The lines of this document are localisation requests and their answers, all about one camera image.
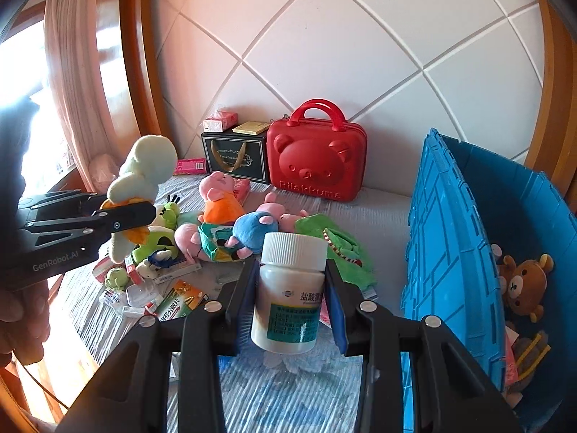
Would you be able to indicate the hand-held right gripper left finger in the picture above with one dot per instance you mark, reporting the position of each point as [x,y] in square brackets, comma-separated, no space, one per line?
[234,320]

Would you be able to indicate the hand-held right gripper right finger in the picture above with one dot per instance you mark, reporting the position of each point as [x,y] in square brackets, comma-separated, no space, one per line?
[337,320]

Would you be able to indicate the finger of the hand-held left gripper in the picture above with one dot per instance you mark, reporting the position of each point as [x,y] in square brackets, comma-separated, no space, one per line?
[67,200]
[130,216]

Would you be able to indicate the white medicine bottle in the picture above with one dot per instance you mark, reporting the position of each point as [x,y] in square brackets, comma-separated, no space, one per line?
[288,302]

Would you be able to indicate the duck plush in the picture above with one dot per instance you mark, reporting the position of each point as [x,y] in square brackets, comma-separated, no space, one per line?
[146,162]

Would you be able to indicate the blue plastic crate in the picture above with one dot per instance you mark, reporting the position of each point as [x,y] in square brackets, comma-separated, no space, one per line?
[441,243]

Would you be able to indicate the person's left hand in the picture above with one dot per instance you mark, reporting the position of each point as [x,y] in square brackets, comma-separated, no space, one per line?
[22,311]

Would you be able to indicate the green frog plush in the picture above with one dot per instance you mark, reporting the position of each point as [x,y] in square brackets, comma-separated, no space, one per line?
[162,230]

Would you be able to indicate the pink plastic bag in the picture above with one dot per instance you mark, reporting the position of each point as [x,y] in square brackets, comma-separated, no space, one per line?
[104,171]

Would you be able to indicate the white blue dog plush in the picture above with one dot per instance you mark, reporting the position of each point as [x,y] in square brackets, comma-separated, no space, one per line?
[155,264]

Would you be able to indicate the orange medicine box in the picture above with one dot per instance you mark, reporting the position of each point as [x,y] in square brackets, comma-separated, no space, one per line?
[187,289]

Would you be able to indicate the pig plush teal dress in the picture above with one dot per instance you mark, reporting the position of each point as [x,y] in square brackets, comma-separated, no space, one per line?
[187,239]

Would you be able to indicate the large green white medicine box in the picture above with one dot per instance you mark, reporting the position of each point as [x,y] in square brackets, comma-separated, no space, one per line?
[173,310]

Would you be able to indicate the small green monster plush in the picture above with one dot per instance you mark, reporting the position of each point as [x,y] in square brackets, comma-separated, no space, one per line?
[116,278]

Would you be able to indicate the long red white box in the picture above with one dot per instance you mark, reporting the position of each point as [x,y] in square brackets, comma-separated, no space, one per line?
[185,268]

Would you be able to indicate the green crocodile plush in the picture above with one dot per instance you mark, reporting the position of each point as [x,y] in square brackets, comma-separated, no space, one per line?
[342,248]

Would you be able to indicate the pink cylindrical packet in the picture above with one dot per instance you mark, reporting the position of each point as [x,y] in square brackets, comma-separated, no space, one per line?
[191,167]

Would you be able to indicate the clear plastic box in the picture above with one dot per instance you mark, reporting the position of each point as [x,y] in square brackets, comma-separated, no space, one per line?
[140,295]

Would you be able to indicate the pig plush blue body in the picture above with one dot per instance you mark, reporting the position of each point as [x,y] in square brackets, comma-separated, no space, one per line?
[250,232]

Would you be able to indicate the pig plush orange dress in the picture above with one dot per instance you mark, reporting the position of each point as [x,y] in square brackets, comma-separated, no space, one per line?
[221,203]

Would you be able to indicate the small white box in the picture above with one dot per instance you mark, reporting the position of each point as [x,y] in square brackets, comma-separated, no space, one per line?
[134,310]

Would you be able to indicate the black gift box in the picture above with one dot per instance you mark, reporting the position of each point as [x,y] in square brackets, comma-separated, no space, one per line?
[234,158]

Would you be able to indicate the pink curtain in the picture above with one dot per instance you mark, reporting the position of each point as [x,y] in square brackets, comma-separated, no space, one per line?
[85,76]

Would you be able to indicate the white red tissue box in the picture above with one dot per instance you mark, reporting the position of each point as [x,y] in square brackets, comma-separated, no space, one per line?
[221,122]

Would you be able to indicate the flat yellow box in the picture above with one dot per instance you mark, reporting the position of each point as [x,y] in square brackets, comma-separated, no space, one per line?
[252,128]

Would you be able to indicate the red bear suitcase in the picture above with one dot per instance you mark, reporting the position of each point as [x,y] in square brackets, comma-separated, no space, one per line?
[315,162]

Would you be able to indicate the brown bear plush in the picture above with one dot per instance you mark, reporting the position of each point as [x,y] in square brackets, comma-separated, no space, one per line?
[525,286]

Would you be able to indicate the brown yellow plush toy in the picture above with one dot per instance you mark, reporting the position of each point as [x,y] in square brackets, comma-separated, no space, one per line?
[532,349]

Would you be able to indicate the white padded headboard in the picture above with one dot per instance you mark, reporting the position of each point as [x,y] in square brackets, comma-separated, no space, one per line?
[338,31]

